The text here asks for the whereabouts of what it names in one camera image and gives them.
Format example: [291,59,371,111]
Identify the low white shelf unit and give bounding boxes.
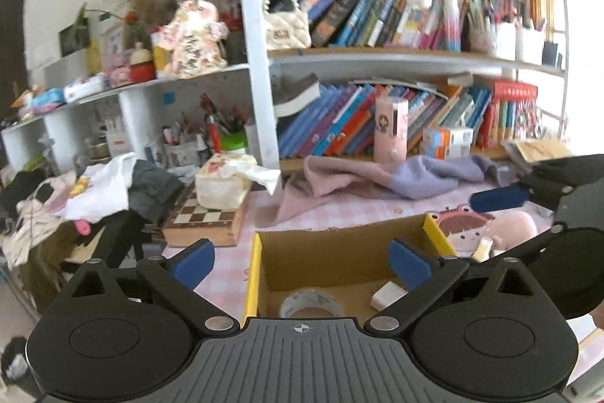
[0,63,256,177]

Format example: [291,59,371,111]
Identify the white bookshelf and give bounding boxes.
[236,0,569,172]

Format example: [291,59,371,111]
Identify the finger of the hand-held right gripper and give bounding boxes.
[470,154,604,215]
[488,222,568,264]

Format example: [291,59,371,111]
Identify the red round figurine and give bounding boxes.
[129,44,156,83]

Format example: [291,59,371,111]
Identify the white eraser block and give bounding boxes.
[370,281,407,310]

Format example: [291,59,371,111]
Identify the pink purple cloth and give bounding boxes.
[257,155,515,229]

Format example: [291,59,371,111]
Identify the colourful pen pack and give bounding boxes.
[516,98,543,144]

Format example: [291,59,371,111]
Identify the black waste bin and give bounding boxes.
[0,337,39,399]

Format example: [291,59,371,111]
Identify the white quilted handbag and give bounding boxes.
[262,0,312,51]

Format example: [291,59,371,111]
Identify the clear tape roll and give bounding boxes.
[279,290,345,319]

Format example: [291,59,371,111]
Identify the wooden chess board box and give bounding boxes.
[161,183,251,248]

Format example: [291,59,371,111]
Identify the brown paper notebook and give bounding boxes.
[502,139,572,177]

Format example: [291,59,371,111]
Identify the pink printed table mat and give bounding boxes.
[193,188,604,385]

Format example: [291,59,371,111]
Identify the brown cloth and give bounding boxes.
[7,221,90,314]

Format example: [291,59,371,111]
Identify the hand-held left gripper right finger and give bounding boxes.
[363,239,543,335]

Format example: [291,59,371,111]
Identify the dark framed picture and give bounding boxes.
[59,18,90,57]

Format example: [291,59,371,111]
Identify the floral tissue box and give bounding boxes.
[194,154,281,210]

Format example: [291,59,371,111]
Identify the pen holder with brushes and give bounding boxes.
[203,94,251,156]

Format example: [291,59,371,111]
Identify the white t-shirt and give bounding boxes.
[63,153,137,224]

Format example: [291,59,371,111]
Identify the pink cylindrical device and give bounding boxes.
[374,96,409,163]

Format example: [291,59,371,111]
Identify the floral pink figurine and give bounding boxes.
[160,0,230,78]

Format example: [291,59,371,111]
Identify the blue tissue packet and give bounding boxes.
[31,89,67,108]

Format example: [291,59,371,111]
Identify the orange white carton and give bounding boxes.
[422,126,474,161]

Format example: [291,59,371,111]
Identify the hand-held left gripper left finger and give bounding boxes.
[57,238,241,335]

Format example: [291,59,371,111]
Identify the row of blue books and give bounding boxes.
[278,79,494,158]

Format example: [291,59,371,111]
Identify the row of colourful books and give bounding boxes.
[302,0,534,52]

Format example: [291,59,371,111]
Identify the yellow cardboard box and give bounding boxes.
[243,214,461,323]

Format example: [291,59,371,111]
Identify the white pencil case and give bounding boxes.
[63,75,107,102]

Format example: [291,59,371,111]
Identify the black white thick book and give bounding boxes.
[274,73,322,118]

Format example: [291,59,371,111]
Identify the thick red books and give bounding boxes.
[491,79,539,149]

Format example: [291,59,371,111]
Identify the white pen cup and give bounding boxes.
[516,28,545,64]
[493,23,517,61]

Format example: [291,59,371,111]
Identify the pink round soft toy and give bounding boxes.
[491,209,539,253]

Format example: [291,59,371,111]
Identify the dark grey garment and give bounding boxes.
[127,160,185,224]

